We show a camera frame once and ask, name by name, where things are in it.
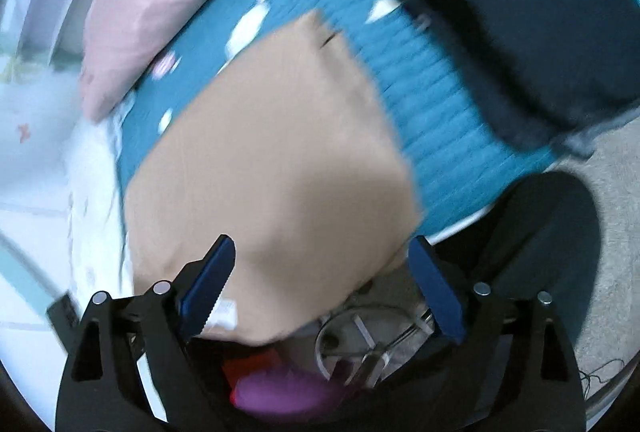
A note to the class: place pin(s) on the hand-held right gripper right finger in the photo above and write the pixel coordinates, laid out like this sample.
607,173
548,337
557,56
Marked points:
436,294

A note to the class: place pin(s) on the white bed sheet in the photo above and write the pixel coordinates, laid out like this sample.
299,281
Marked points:
100,202

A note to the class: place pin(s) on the red object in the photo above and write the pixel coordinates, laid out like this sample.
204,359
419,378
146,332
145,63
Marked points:
245,372

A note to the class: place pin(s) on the metal chair base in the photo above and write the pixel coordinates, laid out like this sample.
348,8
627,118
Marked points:
363,331

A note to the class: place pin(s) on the navy blue cloth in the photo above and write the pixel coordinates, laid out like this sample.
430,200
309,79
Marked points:
525,11

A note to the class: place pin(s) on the purple object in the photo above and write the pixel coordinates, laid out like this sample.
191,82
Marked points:
285,394

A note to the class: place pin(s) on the black flat object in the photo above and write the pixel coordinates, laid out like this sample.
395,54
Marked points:
64,314

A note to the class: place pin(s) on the tan garment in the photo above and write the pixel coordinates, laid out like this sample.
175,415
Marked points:
280,161

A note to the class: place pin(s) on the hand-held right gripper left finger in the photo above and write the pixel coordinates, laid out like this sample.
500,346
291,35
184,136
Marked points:
210,287

